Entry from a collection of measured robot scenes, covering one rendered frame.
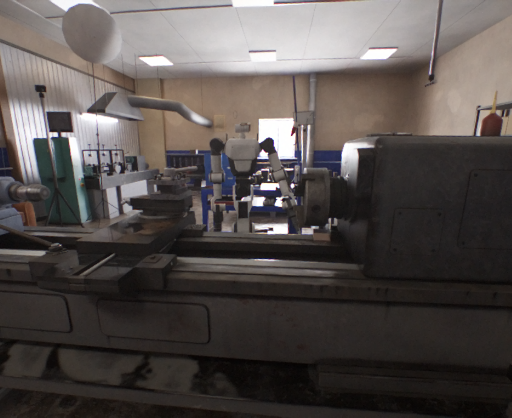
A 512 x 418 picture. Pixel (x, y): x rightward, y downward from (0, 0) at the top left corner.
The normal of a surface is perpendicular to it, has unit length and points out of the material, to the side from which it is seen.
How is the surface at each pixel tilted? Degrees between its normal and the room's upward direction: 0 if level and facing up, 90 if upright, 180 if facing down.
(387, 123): 90
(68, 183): 90
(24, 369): 0
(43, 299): 90
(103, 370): 0
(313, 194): 76
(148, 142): 90
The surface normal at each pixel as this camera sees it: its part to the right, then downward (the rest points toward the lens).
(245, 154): 0.07, 0.29
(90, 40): 0.41, 0.67
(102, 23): 0.74, 0.27
